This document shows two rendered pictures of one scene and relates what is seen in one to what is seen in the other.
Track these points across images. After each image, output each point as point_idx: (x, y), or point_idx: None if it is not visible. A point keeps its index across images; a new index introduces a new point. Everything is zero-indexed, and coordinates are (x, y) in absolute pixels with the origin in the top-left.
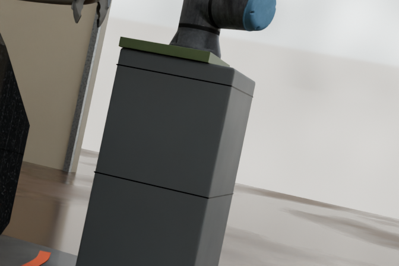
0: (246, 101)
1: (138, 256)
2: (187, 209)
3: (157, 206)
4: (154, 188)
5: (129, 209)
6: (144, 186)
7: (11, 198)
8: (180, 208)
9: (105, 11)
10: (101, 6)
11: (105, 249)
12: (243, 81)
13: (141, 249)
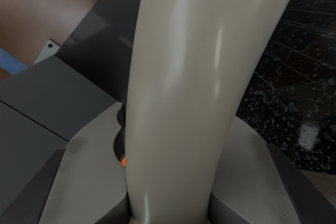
0: None
1: (71, 93)
2: (12, 94)
3: (43, 110)
4: (40, 122)
5: (69, 119)
6: (49, 127)
7: None
8: (20, 98)
9: (85, 131)
10: (104, 147)
11: (94, 108)
12: None
13: (68, 95)
